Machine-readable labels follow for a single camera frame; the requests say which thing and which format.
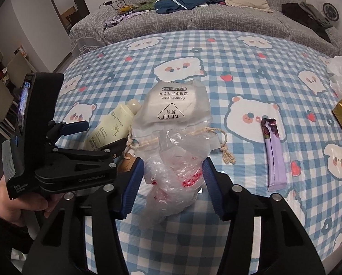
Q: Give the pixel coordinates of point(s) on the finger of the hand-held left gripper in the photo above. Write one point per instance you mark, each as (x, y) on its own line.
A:
(102, 154)
(73, 127)

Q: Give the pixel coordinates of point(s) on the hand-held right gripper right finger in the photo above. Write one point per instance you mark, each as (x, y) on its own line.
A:
(213, 189)

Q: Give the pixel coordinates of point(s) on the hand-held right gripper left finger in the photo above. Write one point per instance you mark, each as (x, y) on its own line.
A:
(130, 189)

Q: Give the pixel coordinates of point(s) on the cream lotion tube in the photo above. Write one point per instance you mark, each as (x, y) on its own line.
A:
(110, 126)

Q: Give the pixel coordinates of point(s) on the clear crinkled plastic bag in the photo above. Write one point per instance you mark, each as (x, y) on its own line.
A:
(171, 194)

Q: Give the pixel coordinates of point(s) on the person's left forearm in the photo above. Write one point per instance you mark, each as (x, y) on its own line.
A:
(2, 243)

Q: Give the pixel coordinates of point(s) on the person's left hand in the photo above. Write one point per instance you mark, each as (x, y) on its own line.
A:
(19, 209)

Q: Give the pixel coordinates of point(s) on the beige dining chair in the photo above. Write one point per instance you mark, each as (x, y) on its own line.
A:
(0, 97)
(20, 67)

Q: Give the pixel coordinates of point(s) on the purple snack packet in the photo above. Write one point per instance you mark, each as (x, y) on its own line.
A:
(275, 163)

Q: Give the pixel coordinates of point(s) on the purple cloth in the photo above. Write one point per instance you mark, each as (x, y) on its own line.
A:
(122, 18)

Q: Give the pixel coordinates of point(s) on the blue checked bear tablecloth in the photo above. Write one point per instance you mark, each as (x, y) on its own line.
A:
(245, 63)

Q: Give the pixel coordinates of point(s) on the green cloth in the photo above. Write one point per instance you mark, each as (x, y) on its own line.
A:
(145, 6)

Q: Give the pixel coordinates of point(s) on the blue jacket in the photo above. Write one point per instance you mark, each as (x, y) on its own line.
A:
(173, 4)

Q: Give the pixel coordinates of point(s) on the grey patterned sofa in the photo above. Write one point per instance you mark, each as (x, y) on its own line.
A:
(216, 20)

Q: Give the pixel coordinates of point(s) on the white plastic bag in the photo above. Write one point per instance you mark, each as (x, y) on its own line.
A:
(341, 68)

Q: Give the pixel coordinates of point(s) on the black clothing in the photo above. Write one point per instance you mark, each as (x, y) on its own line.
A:
(294, 11)

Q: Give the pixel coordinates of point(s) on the round black patterned object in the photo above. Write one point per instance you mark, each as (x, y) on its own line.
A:
(332, 11)

